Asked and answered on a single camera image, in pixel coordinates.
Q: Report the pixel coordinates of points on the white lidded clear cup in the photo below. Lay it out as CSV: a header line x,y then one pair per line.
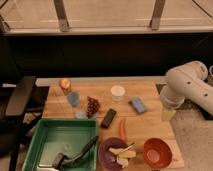
x,y
117,92

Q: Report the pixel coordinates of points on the black rectangular remote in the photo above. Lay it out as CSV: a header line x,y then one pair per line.
x,y
108,118

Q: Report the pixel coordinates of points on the green plastic bin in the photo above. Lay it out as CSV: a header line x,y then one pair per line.
x,y
66,136

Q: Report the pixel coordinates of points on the blue plastic cup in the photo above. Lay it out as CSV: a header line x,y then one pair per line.
x,y
73,98

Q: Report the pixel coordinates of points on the bunch of dark grapes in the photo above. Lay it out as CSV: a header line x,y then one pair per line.
x,y
93,106

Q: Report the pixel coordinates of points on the purple bowl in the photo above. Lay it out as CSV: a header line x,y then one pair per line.
x,y
107,158

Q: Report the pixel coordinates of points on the metal spoon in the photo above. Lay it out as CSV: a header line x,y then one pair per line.
x,y
127,148

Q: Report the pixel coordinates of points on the orange red bowl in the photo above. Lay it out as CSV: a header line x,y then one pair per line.
x,y
157,153

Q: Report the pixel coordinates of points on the black office chair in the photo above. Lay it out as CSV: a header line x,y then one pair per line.
x,y
21,108

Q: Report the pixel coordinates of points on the blue sponge block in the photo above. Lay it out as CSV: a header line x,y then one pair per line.
x,y
138,105

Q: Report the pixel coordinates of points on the orange red pepper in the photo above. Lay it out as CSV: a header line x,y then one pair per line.
x,y
122,130

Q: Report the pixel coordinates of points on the yellow food pieces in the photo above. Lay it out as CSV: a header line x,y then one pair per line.
x,y
122,159

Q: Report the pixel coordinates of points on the orange fruit toy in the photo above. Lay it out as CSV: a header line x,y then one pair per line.
x,y
65,85

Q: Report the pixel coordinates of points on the black dish brush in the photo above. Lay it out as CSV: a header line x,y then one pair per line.
x,y
62,159

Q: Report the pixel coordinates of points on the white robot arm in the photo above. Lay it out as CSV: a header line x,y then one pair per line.
x,y
187,81

